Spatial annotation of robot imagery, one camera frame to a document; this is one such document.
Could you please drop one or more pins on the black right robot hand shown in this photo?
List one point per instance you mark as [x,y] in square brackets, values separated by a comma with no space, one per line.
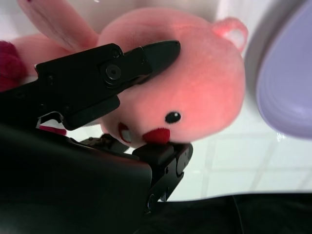
[73,170]

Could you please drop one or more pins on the pink plush doll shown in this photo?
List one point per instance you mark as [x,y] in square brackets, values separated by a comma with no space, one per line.
[200,85]

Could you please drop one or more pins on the purple plastic plate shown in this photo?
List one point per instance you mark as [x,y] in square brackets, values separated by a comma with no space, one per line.
[287,85]

